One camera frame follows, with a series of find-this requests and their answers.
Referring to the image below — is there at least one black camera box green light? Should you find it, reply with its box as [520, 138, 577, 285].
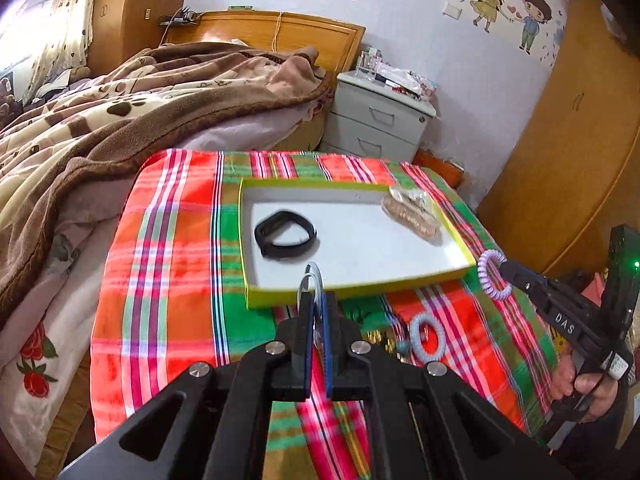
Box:
[601, 224, 639, 341]

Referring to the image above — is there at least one wooden door right side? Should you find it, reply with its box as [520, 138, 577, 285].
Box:
[477, 0, 639, 278]

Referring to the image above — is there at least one light blue spiral hair tie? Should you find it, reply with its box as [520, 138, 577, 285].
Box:
[408, 312, 447, 365]

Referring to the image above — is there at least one wooden headboard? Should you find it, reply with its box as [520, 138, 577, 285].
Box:
[167, 10, 366, 77]

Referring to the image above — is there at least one black wristband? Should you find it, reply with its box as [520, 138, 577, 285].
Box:
[254, 209, 317, 260]

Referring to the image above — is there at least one gold black charm hair tie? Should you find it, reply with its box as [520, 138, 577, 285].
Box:
[357, 326, 402, 356]

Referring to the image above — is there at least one person's right hand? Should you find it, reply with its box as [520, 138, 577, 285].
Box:
[550, 354, 618, 424]

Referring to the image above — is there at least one tall wooden wardrobe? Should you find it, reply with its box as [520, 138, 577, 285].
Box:
[87, 0, 183, 76]

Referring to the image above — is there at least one clutter on nightstand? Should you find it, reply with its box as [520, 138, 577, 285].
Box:
[356, 47, 436, 102]

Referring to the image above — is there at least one grey two-drawer nightstand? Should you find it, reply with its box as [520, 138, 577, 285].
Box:
[319, 72, 436, 162]

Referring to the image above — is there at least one patterned window curtain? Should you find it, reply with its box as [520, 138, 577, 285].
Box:
[22, 0, 94, 104]

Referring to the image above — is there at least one orange cardboard box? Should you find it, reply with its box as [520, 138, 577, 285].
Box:
[412, 148, 464, 188]

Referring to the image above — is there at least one purple spiral hair tie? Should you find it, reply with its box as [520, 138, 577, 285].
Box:
[476, 249, 514, 302]

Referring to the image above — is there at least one white floral bed sheet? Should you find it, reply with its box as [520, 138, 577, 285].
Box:
[1, 100, 320, 479]

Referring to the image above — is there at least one brown paw print blanket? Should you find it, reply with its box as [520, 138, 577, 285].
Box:
[1, 42, 332, 320]

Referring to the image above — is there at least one plaid red green tablecloth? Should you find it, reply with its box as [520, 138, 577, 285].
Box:
[89, 148, 559, 480]

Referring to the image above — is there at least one clear beige hair claw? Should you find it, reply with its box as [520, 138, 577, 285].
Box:
[381, 188, 442, 240]

